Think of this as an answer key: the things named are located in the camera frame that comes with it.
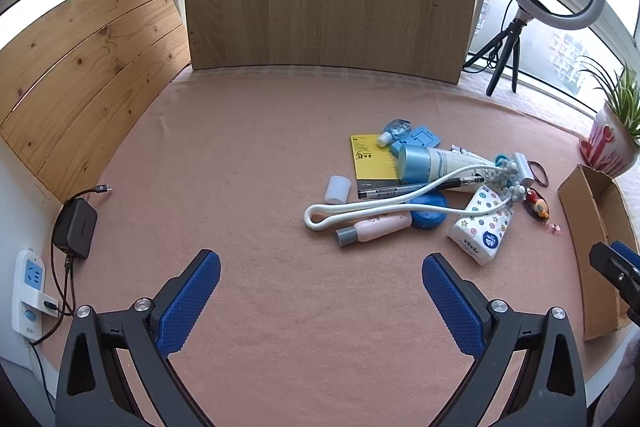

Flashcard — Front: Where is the person's grey clothing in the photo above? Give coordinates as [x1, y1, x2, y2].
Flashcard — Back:
[590, 337, 640, 427]

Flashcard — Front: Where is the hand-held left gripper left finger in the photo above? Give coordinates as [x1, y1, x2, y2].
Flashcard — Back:
[55, 248, 222, 427]

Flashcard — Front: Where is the pink table cloth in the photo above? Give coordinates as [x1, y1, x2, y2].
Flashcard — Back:
[42, 67, 640, 427]

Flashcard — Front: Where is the cardboard box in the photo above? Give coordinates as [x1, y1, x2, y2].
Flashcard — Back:
[557, 164, 633, 342]

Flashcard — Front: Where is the white lotion bottle blue cap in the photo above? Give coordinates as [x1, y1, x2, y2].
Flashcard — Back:
[390, 144, 496, 194]

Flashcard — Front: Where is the yellow and black ruler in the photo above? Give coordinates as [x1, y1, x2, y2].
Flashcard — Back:
[350, 133, 401, 188]

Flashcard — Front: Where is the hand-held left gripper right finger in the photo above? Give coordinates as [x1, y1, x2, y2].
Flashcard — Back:
[421, 253, 588, 427]

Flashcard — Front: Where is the white roller massager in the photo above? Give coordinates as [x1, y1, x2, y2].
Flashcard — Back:
[303, 159, 527, 235]

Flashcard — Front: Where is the black usb cable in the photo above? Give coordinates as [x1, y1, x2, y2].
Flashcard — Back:
[62, 183, 114, 208]

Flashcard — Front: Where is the white and red plant pot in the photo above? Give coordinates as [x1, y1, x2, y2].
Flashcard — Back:
[582, 102, 640, 180]

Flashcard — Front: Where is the blue round tin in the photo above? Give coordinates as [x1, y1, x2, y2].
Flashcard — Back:
[410, 193, 448, 230]

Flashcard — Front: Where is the power strip cord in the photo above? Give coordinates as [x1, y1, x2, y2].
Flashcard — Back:
[27, 337, 58, 413]

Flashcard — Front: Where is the orange crab badge reel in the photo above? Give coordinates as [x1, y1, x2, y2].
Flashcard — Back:
[522, 187, 562, 236]

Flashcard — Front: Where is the blue plastic holder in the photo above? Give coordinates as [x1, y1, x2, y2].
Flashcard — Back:
[402, 124, 443, 152]

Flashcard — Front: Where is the black adapter power cord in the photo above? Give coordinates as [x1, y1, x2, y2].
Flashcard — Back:
[42, 252, 77, 315]

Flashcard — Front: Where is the black pen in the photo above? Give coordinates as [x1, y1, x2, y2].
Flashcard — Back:
[356, 177, 488, 200]

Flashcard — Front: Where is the black power adapter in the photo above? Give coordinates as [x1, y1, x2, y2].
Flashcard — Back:
[52, 198, 98, 259]

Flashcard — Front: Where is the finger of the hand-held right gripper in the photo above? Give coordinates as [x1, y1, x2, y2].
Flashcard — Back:
[610, 241, 640, 269]
[588, 243, 640, 328]

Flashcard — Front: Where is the white power strip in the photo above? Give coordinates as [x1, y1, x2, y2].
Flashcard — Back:
[11, 247, 63, 340]

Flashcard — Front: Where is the white translucent cap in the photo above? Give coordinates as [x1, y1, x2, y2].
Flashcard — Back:
[324, 175, 350, 204]

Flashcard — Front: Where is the white wall charger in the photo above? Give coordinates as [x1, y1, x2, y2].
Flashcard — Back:
[510, 152, 537, 188]

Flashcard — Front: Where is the patterned tissue pack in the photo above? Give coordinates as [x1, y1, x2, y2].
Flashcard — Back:
[447, 184, 517, 267]

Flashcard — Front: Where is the pink bottle grey cap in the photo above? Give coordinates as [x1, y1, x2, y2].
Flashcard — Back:
[336, 212, 413, 249]

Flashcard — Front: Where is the pine plank panel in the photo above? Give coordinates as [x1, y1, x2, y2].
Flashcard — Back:
[0, 0, 192, 202]

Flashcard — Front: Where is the green spider plant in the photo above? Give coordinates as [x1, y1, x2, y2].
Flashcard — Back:
[575, 54, 640, 142]

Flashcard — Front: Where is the black tripod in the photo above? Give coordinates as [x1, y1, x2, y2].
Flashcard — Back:
[462, 19, 526, 96]

